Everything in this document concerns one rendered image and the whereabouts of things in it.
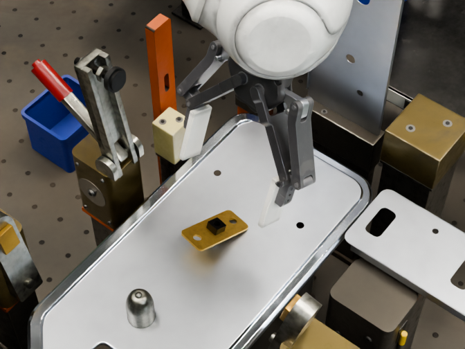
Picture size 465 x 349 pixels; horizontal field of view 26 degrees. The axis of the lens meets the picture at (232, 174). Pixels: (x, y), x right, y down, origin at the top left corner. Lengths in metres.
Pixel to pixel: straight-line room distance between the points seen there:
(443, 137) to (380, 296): 0.21
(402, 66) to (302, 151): 0.35
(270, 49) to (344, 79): 0.52
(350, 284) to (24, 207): 0.63
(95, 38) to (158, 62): 0.68
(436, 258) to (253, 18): 0.54
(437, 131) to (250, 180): 0.24
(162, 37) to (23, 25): 0.76
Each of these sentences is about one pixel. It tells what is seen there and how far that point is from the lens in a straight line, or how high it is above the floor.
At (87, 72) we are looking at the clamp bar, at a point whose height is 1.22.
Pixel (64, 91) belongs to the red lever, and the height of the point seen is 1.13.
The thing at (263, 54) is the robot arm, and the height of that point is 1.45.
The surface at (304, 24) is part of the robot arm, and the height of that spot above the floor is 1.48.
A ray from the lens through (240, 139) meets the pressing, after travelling 1.32.
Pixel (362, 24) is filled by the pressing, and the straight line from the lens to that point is 1.22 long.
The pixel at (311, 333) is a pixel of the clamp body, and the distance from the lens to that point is 1.11.
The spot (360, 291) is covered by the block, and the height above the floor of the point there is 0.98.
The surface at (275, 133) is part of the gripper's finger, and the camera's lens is 1.07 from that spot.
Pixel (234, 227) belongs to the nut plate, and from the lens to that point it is 1.22.
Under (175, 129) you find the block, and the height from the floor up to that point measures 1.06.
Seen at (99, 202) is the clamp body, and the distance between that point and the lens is 1.29.
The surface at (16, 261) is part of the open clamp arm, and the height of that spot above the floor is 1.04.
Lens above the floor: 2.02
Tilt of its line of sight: 53 degrees down
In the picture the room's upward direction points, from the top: straight up
